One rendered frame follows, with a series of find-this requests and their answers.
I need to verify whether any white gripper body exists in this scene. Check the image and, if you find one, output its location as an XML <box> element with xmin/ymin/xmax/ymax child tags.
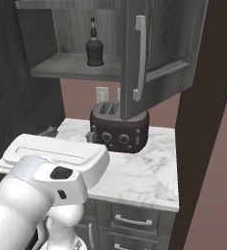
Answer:
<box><xmin>0</xmin><ymin>133</ymin><xmax>111</xmax><ymax>190</ymax></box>

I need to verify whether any dark tall cabinet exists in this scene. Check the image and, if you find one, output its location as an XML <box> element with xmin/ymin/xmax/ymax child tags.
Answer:
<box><xmin>0</xmin><ymin>0</ymin><xmax>67</xmax><ymax>196</ymax></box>

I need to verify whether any grey base cabinet door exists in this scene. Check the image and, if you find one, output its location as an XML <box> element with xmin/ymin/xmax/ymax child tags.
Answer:
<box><xmin>73</xmin><ymin>217</ymin><xmax>100</xmax><ymax>250</ymax></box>

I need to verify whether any dark liquor bottle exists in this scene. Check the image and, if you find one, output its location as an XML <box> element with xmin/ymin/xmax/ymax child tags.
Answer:
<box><xmin>84</xmin><ymin>17</ymin><xmax>105</xmax><ymax>67</ymax></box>

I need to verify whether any dark brown toaster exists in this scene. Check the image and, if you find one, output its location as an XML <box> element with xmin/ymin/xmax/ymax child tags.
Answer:
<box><xmin>88</xmin><ymin>101</ymin><xmax>151</xmax><ymax>154</ymax></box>

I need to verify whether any grey drawer front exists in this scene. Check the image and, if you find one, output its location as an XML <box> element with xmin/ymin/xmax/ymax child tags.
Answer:
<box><xmin>106</xmin><ymin>229</ymin><xmax>159</xmax><ymax>250</ymax></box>
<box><xmin>110</xmin><ymin>202</ymin><xmax>160</xmax><ymax>232</ymax></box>

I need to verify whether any grey wall cabinet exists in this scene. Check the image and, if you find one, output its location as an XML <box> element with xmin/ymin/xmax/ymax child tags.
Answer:
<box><xmin>15</xmin><ymin>0</ymin><xmax>127</xmax><ymax>83</ymax></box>

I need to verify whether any silver base cabinet handle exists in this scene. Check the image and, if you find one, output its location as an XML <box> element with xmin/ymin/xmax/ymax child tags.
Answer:
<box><xmin>87</xmin><ymin>222</ymin><xmax>96</xmax><ymax>250</ymax></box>

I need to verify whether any silver cabinet door handle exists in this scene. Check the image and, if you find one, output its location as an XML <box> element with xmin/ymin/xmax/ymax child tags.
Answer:
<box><xmin>132</xmin><ymin>15</ymin><xmax>148</xmax><ymax>103</ymax></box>

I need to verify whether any silver drawer handle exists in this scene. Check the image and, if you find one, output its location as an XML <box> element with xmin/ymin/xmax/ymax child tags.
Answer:
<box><xmin>113</xmin><ymin>213</ymin><xmax>154</xmax><ymax>228</ymax></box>
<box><xmin>113</xmin><ymin>242</ymin><xmax>133</xmax><ymax>250</ymax></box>

